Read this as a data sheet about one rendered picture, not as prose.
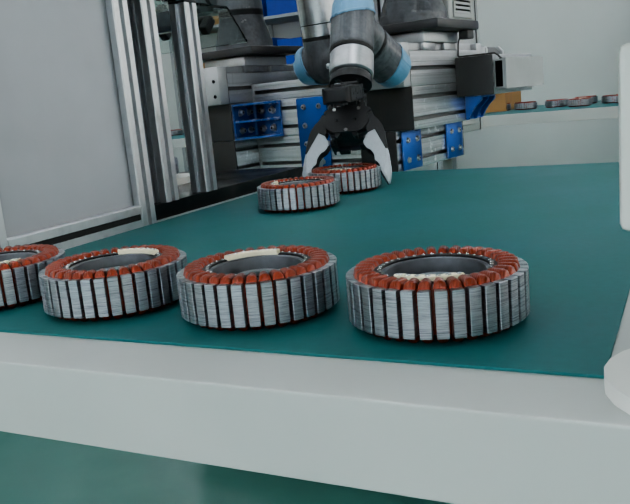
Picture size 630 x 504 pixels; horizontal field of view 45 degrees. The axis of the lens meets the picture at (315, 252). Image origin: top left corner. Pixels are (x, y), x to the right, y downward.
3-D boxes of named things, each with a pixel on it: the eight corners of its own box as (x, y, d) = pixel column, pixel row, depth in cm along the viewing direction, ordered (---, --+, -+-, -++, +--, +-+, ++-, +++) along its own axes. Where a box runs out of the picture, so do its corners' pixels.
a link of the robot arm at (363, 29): (385, 7, 132) (360, -20, 125) (385, 62, 128) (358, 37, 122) (348, 22, 136) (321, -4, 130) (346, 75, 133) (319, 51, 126)
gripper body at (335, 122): (377, 155, 126) (378, 92, 129) (368, 132, 118) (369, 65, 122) (332, 158, 127) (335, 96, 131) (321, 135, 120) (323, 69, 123)
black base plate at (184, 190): (58, 188, 173) (56, 178, 173) (304, 177, 145) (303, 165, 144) (-139, 226, 132) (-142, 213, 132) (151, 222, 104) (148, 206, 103)
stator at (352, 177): (319, 187, 124) (317, 165, 124) (386, 183, 122) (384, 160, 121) (302, 197, 114) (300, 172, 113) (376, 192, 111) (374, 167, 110)
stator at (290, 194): (336, 198, 109) (334, 172, 108) (344, 208, 98) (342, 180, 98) (259, 205, 109) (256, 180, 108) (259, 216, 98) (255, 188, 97)
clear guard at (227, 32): (143, 56, 147) (139, 25, 146) (247, 42, 137) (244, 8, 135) (11, 55, 119) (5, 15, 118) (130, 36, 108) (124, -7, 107)
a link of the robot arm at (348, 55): (369, 41, 123) (321, 46, 125) (369, 65, 121) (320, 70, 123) (377, 66, 130) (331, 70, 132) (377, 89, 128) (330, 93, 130)
